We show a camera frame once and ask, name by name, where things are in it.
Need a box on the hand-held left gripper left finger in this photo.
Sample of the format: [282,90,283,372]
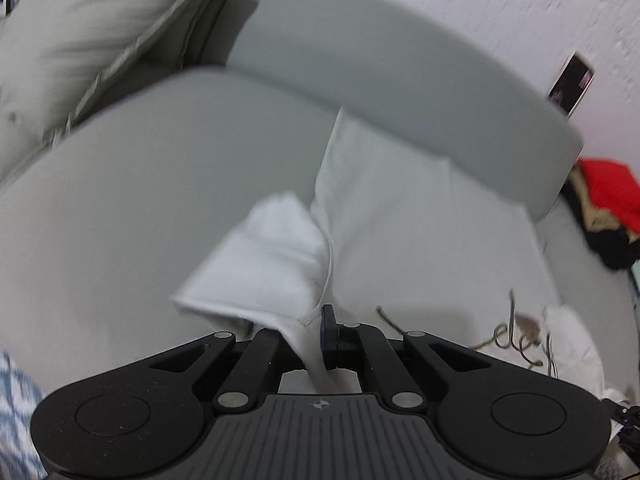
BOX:
[149,328,307,412]

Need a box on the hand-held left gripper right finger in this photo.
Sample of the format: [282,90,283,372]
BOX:
[320,304,495,414]

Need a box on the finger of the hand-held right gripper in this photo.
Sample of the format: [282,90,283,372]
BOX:
[601,397,640,443]

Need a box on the white garment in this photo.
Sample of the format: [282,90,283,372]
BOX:
[172,107,608,401]

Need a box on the black cloth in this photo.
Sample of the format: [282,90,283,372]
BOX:
[585,226,640,272]

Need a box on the grey sofa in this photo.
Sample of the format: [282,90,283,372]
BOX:
[0,0,640,480]

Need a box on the red cloth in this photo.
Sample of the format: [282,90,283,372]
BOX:
[577,159,640,235]

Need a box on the blue white patterned cloth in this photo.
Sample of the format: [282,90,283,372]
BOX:
[0,350,49,480]

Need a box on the grey pillow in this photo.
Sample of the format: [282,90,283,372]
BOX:
[0,0,232,177]

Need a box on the wall picture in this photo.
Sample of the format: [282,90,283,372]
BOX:
[547,52,596,119]

